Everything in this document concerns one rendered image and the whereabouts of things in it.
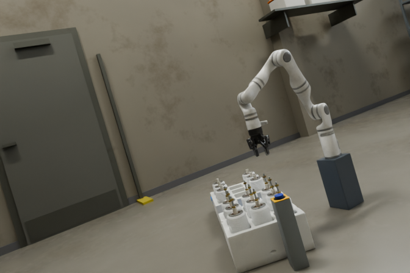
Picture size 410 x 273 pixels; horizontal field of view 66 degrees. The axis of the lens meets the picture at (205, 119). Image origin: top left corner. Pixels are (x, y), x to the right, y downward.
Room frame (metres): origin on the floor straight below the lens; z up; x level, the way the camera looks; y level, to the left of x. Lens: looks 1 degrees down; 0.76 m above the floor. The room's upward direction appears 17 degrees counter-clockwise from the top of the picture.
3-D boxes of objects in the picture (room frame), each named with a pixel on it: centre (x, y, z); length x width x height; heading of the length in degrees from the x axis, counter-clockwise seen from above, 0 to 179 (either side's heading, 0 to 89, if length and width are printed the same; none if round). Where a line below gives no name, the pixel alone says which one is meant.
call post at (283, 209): (1.39, -0.22, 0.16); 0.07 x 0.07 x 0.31; 4
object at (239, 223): (1.55, -0.01, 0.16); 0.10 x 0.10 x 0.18
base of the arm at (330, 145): (1.89, -0.67, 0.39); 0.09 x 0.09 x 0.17; 27
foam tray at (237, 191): (2.23, -0.09, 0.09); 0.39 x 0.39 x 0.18; 4
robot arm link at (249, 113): (1.70, -0.24, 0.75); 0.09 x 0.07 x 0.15; 17
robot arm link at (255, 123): (1.70, -0.25, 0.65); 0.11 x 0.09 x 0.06; 133
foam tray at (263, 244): (1.67, -0.12, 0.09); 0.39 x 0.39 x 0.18; 4
